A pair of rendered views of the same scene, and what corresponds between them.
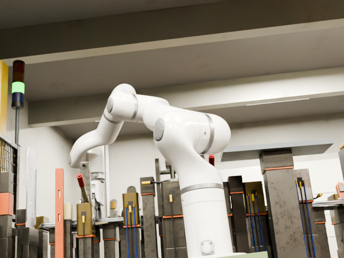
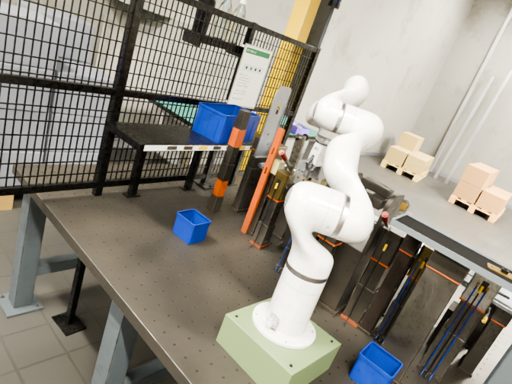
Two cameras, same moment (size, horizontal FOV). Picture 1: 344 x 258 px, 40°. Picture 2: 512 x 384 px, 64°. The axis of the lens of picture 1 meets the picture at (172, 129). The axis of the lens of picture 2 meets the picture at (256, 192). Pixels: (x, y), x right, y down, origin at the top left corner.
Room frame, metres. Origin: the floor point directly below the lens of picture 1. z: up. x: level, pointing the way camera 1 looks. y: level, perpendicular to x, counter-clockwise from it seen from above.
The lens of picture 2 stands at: (0.35, -0.42, 1.51)
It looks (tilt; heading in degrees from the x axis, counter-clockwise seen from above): 20 degrees down; 32
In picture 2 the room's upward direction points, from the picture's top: 20 degrees clockwise
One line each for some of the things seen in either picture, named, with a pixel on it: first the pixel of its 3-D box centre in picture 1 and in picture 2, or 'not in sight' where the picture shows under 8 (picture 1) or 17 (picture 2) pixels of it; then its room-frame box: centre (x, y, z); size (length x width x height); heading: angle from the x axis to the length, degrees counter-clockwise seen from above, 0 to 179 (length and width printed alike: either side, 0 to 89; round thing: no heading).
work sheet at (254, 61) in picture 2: not in sight; (248, 77); (2.03, 0.89, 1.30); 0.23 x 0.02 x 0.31; 179
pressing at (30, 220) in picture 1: (31, 187); (273, 122); (1.94, 0.61, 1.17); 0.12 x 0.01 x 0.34; 179
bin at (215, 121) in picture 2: not in sight; (227, 123); (1.83, 0.78, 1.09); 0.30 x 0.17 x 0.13; 7
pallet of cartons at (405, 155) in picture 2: not in sight; (411, 155); (8.86, 1.67, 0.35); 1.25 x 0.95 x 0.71; 175
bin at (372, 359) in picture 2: not in sight; (375, 369); (1.47, -0.33, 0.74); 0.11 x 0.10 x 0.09; 89
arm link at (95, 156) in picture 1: (93, 159); (331, 121); (1.97, 0.35, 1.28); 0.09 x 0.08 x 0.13; 121
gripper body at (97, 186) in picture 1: (95, 192); (319, 152); (1.97, 0.34, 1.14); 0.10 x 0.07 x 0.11; 179
